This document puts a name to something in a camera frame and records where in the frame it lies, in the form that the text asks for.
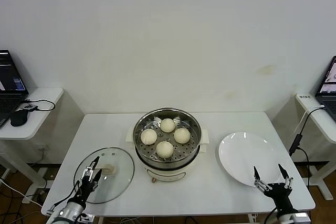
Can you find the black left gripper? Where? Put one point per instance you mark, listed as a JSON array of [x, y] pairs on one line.
[[86, 188]]

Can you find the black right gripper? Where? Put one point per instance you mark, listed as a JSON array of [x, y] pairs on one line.
[[281, 195]]

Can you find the white steamed baozi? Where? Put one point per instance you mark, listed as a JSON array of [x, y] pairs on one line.
[[168, 125], [148, 137], [164, 149], [182, 135]]

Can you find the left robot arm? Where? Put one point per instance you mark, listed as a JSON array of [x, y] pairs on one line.
[[69, 211]]

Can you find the stainless perforated steamer basket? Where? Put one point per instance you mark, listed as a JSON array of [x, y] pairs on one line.
[[189, 150]]

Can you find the white round plate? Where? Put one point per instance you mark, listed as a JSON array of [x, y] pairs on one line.
[[249, 155]]

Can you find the white side desk with label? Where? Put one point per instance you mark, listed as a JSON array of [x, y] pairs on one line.
[[323, 129]]

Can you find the white side desk with mouse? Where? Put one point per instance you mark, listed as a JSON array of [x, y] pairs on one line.
[[44, 119]]

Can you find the cream electric cooking pot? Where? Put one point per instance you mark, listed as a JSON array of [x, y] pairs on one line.
[[168, 175]]

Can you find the small printed desk label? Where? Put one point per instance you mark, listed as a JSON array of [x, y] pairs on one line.
[[304, 96]]

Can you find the small black usb hub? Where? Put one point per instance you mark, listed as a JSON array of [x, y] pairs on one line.
[[30, 107]]

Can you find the black computer mouse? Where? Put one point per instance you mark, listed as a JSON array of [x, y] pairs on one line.
[[19, 117]]

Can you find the grey laptop with light screen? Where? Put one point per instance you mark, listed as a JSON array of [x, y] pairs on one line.
[[328, 103]]

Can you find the black laptop with dark screen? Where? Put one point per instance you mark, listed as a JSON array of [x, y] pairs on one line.
[[10, 77]]

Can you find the white wall outlet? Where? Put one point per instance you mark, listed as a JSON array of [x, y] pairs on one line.
[[43, 148]]

